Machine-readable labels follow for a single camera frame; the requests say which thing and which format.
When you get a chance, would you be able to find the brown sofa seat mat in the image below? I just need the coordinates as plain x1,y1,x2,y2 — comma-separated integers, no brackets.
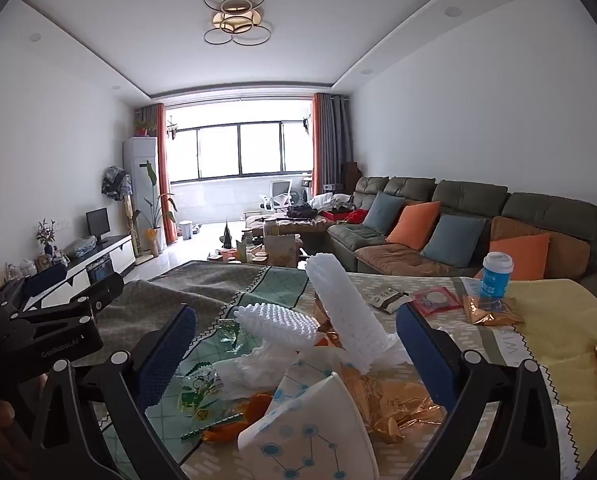
355,242,479,276

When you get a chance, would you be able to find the orange grey curtain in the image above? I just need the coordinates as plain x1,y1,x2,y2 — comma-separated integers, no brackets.
313,92,353,196
138,102,172,246

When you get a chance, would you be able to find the white blue patterned paper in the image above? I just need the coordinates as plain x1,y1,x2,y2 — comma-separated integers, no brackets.
236,371,379,480

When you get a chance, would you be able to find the orange cushion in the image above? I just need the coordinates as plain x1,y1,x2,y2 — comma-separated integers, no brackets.
386,201,442,251
473,232,552,281

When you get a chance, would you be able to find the black storage box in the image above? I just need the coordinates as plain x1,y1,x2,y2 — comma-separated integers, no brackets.
86,255,114,286

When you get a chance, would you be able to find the white TV cabinet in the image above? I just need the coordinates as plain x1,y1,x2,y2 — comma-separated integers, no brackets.
0,232,135,311

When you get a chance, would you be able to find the dark wooden cabinet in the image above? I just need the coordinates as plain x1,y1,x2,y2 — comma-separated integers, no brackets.
341,161,363,193

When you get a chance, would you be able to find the tall leafy plant yellow pot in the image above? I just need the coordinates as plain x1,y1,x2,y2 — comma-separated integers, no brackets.
137,160,178,256

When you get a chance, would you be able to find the blue cup with white lid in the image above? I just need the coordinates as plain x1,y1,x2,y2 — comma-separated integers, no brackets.
480,251,514,301

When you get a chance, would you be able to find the white clothes pile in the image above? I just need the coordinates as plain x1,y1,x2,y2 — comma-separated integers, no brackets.
309,192,354,213

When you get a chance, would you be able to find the covered standing fan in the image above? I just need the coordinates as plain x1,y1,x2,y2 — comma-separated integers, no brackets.
102,165,132,203

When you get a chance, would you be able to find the crumpled brown bag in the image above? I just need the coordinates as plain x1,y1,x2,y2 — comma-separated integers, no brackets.
339,365,447,443

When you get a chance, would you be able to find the black monitor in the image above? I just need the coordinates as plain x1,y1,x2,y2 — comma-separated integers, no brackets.
86,207,112,243

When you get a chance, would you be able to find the brown paper shopping bag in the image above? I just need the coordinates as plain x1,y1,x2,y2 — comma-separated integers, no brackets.
264,235,303,268

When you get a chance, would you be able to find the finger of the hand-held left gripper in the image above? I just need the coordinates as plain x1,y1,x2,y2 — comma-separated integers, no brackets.
0,262,69,311
11,272,125,328

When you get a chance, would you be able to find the brown sofa back cover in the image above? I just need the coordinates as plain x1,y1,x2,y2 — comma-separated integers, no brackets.
489,216,592,281

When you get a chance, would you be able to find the clear green-printed plastic wrapper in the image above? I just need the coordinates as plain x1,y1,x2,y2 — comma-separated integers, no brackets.
213,317,244,343
171,360,244,443

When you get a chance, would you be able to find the patterned tablecloth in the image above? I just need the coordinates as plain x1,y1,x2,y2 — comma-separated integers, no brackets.
86,260,597,480

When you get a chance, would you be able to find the white foam net sleeve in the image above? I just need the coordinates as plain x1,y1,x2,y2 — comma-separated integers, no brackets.
233,302,322,352
305,254,412,375

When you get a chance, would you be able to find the large window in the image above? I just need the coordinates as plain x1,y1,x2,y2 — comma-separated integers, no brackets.
170,120,313,183

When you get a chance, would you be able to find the ring ceiling lamp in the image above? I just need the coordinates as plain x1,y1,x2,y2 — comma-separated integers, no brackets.
202,0,273,47

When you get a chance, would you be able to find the red square packet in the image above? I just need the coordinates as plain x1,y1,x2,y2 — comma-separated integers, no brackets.
411,287,464,317

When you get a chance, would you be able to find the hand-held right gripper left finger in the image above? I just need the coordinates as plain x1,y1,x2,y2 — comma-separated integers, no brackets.
28,304,198,480

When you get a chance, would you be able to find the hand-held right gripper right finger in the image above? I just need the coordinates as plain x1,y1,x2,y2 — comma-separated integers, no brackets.
396,304,579,480

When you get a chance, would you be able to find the white standing air conditioner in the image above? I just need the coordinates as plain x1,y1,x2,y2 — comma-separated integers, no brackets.
123,136,159,256

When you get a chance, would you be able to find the flower vase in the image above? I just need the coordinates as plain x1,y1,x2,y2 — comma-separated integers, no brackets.
35,219,58,258

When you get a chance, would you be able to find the black white snack wrapper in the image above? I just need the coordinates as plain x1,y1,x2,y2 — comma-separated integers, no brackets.
367,287,414,315

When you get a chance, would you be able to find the gold foil wrapper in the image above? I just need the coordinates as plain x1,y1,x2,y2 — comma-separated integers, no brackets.
463,294,524,327

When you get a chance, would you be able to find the plastic-wrapped blue item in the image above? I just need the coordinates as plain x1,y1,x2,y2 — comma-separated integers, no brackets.
63,237,98,260

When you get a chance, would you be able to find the white tissue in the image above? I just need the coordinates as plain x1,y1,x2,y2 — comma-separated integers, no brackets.
213,347,299,401

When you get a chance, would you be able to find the white office chair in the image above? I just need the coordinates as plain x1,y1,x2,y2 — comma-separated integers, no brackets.
259,180,298,211

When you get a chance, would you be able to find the blue-grey cushion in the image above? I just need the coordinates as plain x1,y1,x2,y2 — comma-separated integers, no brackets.
423,213,487,268
363,191,407,235

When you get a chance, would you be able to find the small orange peel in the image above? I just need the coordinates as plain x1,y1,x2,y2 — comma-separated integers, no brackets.
201,417,246,443

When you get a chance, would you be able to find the cluttered coffee table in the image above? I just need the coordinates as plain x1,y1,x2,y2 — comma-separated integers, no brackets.
206,230,309,267

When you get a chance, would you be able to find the pale wooden branch decoration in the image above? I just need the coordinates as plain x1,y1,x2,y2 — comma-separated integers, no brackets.
123,195,142,256

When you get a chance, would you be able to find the grey-green sofa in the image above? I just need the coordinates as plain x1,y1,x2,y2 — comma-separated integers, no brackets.
326,176,597,306

